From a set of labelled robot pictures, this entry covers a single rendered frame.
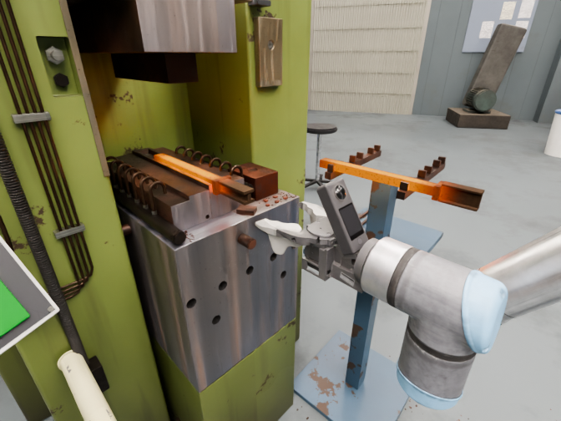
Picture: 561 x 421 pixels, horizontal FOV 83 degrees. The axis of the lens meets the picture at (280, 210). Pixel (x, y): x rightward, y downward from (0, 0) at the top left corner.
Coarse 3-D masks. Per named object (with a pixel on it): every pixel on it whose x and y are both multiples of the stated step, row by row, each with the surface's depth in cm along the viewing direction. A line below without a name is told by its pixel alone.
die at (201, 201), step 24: (120, 168) 89; (144, 168) 86; (168, 168) 84; (216, 168) 85; (144, 192) 74; (168, 192) 73; (192, 192) 71; (168, 216) 69; (192, 216) 71; (216, 216) 76
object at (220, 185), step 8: (160, 160) 89; (168, 160) 86; (176, 160) 86; (176, 168) 83; (184, 168) 80; (192, 168) 80; (200, 176) 76; (208, 176) 75; (216, 176) 75; (224, 176) 73; (216, 184) 71; (224, 184) 70; (232, 184) 69; (240, 184) 69; (216, 192) 72; (224, 192) 71; (232, 192) 70; (240, 192) 66; (248, 192) 66; (240, 200) 67; (248, 200) 67
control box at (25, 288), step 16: (0, 240) 39; (0, 256) 39; (16, 256) 40; (0, 272) 38; (16, 272) 40; (16, 288) 39; (32, 288) 40; (32, 304) 40; (48, 304) 41; (32, 320) 39; (16, 336) 38; (0, 352) 36
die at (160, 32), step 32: (96, 0) 61; (128, 0) 52; (160, 0) 53; (192, 0) 57; (224, 0) 61; (96, 32) 65; (128, 32) 56; (160, 32) 55; (192, 32) 58; (224, 32) 63
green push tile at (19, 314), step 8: (0, 280) 38; (0, 288) 37; (0, 296) 37; (8, 296) 38; (0, 304) 37; (8, 304) 37; (16, 304) 38; (0, 312) 37; (8, 312) 37; (16, 312) 38; (24, 312) 38; (0, 320) 36; (8, 320) 37; (16, 320) 38; (24, 320) 38; (0, 328) 36; (8, 328) 37; (0, 336) 36
